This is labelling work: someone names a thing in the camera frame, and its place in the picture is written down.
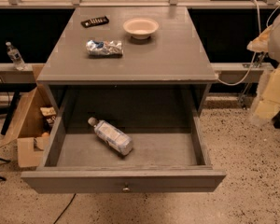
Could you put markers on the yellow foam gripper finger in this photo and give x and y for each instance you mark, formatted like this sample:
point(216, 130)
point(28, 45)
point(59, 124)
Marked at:
point(267, 103)

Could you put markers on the blue plastic water bottle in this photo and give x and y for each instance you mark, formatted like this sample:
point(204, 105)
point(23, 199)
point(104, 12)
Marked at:
point(114, 137)

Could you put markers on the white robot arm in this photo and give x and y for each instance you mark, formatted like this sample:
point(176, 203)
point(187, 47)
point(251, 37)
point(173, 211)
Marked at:
point(268, 41)

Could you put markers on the grey open top drawer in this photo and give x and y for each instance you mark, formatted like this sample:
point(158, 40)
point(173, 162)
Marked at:
point(168, 153)

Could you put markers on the clear water bottle on ledge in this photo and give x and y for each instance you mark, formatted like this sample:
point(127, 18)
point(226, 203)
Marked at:
point(15, 56)

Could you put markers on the grey wooden cabinet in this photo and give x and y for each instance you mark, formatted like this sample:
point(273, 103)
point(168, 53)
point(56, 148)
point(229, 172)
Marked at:
point(173, 57)

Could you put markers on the white paper bowl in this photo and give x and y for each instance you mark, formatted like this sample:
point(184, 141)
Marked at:
point(140, 28)

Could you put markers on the silver foil chip bag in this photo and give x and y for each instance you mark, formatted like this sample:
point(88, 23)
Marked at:
point(104, 48)

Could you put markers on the black snack bar wrapper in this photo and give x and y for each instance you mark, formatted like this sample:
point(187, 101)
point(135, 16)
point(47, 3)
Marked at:
point(95, 22)

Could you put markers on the open cardboard box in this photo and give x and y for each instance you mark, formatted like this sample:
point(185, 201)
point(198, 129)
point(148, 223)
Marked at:
point(27, 128)

